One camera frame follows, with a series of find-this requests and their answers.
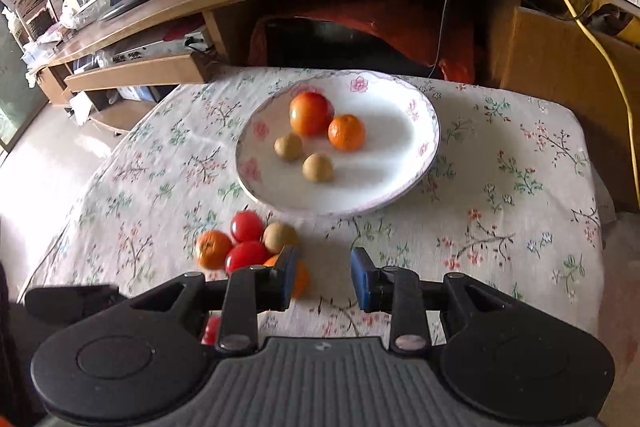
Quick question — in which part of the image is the red cherry tomato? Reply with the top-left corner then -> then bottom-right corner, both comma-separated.
201,315 -> 220,346
230,210 -> 265,243
224,241 -> 270,275

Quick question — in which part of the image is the smooth orange mandarin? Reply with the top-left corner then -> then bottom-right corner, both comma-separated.
264,255 -> 310,299

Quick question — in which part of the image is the small orange mandarin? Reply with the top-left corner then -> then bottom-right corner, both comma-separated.
195,230 -> 233,270

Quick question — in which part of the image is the tan longan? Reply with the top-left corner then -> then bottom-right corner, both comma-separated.
302,153 -> 334,183
273,133 -> 304,162
262,221 -> 299,255

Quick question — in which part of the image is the rough orange mandarin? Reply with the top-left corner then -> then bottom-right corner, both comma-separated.
328,114 -> 366,152

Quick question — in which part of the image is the large red-orange tomato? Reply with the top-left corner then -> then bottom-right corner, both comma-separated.
288,92 -> 334,136

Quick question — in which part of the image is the floral white tablecloth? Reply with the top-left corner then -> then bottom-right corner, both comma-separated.
29,68 -> 604,337

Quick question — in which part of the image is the white floral ceramic bowl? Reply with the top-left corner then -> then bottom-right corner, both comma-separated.
234,70 -> 440,218

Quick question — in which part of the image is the silver set-top box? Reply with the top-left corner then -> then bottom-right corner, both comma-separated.
72,26 -> 213,74

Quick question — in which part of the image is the wooden tv stand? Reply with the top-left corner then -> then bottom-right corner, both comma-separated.
36,0 -> 639,211

